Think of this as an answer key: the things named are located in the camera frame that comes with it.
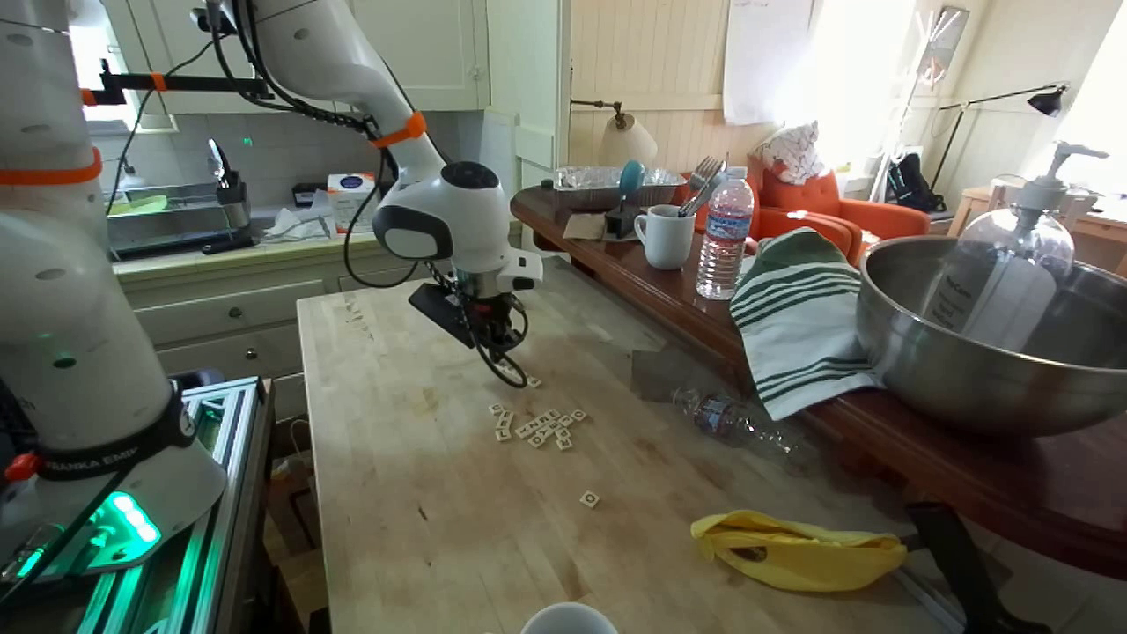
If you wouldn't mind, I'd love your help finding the white coat rack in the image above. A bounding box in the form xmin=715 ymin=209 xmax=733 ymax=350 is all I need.
xmin=870 ymin=9 xmax=945 ymax=205

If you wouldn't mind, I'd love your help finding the black clamp bar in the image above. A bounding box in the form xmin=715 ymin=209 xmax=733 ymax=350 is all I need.
xmin=79 ymin=59 xmax=276 ymax=107

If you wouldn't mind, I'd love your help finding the green striped white towel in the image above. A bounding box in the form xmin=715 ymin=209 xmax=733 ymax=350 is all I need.
xmin=728 ymin=228 xmax=887 ymax=423

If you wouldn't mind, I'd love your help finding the white paper sheet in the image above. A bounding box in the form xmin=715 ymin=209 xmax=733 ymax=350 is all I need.
xmin=723 ymin=0 xmax=817 ymax=127

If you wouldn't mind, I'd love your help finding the light wooden desk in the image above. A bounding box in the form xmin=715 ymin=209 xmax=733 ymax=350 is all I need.
xmin=947 ymin=184 xmax=1127 ymax=277

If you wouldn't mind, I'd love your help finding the white carton box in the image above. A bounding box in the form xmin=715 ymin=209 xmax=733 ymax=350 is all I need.
xmin=327 ymin=173 xmax=379 ymax=235

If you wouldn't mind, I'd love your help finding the white lower kitchen cabinet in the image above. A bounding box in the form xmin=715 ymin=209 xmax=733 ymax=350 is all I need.
xmin=113 ymin=231 xmax=524 ymax=425

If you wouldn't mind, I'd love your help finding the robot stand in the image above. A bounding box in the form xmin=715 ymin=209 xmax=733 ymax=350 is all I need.
xmin=0 ymin=377 xmax=276 ymax=634

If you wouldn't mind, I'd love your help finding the orange armchair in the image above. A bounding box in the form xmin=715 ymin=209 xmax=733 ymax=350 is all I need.
xmin=695 ymin=157 xmax=932 ymax=262

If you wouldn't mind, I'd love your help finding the clear pump soap dispenser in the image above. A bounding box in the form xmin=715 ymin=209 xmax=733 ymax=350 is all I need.
xmin=919 ymin=141 xmax=1111 ymax=355

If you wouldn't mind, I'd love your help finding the large steel bowl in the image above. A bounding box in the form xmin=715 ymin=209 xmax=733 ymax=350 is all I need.
xmin=855 ymin=235 xmax=1127 ymax=439

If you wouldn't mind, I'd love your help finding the wall lamp with cream shade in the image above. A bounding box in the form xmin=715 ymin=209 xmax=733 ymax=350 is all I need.
xmin=570 ymin=98 xmax=659 ymax=170

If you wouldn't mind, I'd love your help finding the white mug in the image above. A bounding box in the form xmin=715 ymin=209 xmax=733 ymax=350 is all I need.
xmin=633 ymin=204 xmax=697 ymax=271

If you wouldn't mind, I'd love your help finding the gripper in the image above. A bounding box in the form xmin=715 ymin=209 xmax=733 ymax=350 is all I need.
xmin=454 ymin=294 xmax=531 ymax=389

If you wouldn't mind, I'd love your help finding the dark wooden table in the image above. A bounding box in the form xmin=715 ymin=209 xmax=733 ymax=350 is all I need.
xmin=510 ymin=184 xmax=1127 ymax=584

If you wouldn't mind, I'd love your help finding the black floor lamp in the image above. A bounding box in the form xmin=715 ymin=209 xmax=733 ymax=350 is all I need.
xmin=928 ymin=83 xmax=1072 ymax=192

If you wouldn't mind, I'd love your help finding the bundle of metal forks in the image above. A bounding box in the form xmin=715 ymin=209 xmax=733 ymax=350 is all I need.
xmin=677 ymin=156 xmax=730 ymax=218

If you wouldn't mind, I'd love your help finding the white cloth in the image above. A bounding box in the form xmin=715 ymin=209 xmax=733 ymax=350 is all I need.
xmin=262 ymin=206 xmax=333 ymax=245

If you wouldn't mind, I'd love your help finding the crushed clear plastic bottle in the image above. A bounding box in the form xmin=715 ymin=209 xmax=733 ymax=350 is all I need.
xmin=673 ymin=387 xmax=821 ymax=469

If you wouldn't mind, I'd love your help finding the black utensil holder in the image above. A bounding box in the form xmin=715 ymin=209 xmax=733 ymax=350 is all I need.
xmin=207 ymin=138 xmax=254 ymax=232

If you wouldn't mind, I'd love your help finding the black bag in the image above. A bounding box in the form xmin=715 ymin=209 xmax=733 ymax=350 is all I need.
xmin=884 ymin=153 xmax=950 ymax=214

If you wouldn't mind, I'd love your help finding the white upper cabinet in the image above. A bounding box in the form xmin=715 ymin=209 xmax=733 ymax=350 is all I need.
xmin=99 ymin=0 xmax=491 ymax=117

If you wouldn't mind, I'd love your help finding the yellow fabric pouch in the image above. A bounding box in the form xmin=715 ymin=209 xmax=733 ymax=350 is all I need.
xmin=690 ymin=510 xmax=909 ymax=593

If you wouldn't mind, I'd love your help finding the teal dish brush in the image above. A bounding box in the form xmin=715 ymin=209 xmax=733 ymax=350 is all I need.
xmin=604 ymin=159 xmax=646 ymax=240

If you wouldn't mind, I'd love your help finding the row of cream letter tiles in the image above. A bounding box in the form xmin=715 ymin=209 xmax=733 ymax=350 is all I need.
xmin=514 ymin=409 xmax=575 ymax=452

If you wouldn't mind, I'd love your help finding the upright clear water bottle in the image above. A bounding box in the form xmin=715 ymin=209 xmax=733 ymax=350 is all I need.
xmin=695 ymin=166 xmax=757 ymax=301

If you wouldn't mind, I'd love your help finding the foil tray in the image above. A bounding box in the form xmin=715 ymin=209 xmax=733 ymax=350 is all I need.
xmin=553 ymin=165 xmax=689 ymax=211

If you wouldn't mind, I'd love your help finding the white cup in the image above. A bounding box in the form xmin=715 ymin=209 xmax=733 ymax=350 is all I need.
xmin=519 ymin=601 xmax=620 ymax=634

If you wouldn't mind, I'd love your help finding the patterned white pillow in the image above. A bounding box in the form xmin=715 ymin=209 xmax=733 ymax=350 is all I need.
xmin=757 ymin=121 xmax=827 ymax=187

